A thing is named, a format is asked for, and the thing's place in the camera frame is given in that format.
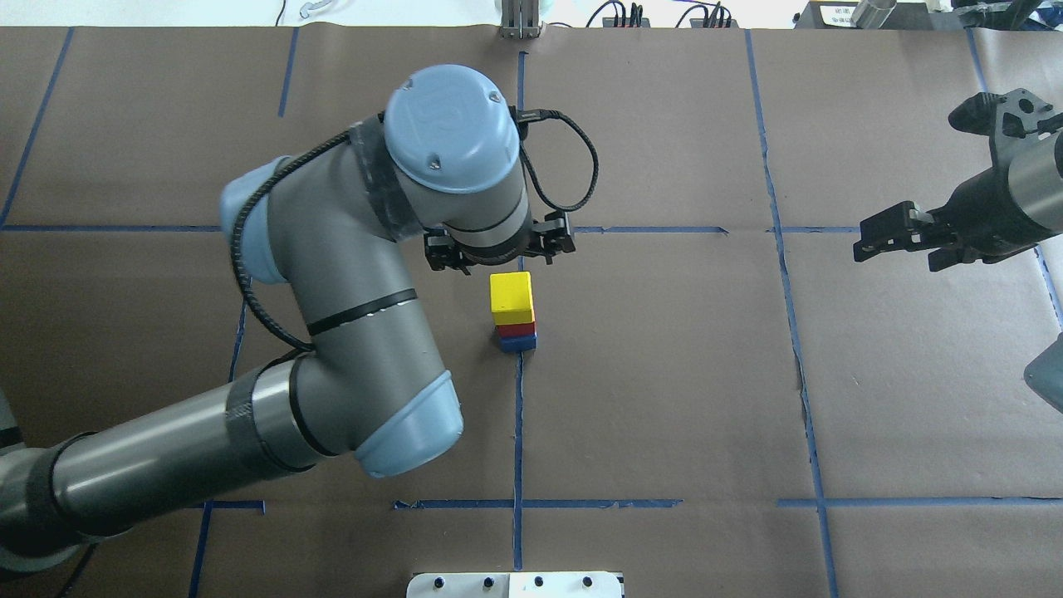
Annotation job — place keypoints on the aluminium frame post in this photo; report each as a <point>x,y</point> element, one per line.
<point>520,19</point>

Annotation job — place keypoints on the orange black connector block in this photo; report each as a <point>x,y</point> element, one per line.
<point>619,15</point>

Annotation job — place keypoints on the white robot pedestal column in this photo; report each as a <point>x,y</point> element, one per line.
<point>517,584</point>

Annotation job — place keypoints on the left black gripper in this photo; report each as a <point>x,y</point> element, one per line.
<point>552,238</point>

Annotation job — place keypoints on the small metal cup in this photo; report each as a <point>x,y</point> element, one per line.
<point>872,14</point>

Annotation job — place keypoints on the red cube block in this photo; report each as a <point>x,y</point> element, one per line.
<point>516,330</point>

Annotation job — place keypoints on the black box under cup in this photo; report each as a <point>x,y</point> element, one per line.
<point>907,16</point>

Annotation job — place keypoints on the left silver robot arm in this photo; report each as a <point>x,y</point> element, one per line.
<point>314,242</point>

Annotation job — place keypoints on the yellow cube block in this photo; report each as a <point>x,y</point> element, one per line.
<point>511,298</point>

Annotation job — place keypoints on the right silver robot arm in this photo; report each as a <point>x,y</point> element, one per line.
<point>1011,207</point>

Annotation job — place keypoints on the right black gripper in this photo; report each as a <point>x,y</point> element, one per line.
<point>978,202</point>

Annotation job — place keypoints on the blue cube block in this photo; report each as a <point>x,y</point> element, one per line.
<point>517,344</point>

